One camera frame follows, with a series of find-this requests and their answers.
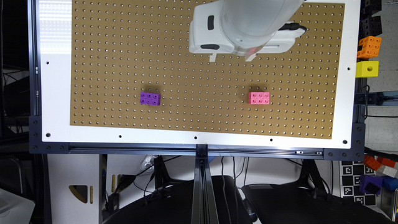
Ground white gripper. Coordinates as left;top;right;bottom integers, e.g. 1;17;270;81
188;1;307;63

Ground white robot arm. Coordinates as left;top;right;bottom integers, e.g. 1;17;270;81
189;0;307;62

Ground pink block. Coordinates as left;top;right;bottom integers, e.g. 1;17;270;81
248;92;269;105

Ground yellow block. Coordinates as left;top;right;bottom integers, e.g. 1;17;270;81
356;61;379;78

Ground orange block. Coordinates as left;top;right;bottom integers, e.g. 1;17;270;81
357;36;382;59

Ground black block stack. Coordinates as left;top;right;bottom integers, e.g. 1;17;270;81
359;0;382;39

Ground dark purple block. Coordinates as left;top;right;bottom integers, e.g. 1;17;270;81
359;175;383;195

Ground brown pegboard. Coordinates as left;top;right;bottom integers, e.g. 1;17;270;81
70;1;345;139

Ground left black chair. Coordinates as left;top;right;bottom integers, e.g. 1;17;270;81
104;175;252;224

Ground black chair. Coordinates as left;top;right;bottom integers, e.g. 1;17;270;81
242;184;393;224
104;175;252;224

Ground right black chair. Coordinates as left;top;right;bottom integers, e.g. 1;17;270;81
242;184;393;224

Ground fiducial marker sheet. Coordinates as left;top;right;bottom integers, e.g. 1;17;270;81
339;161;377;206

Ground red orange blocks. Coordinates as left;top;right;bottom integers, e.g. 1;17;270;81
363;155;396;170

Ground white cabinet panel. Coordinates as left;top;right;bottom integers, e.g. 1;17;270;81
47;154;102;224

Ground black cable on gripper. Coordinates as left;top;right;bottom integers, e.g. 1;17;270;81
277;22;308;32

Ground black aluminium table frame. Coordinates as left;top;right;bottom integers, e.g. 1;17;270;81
27;0;398;224

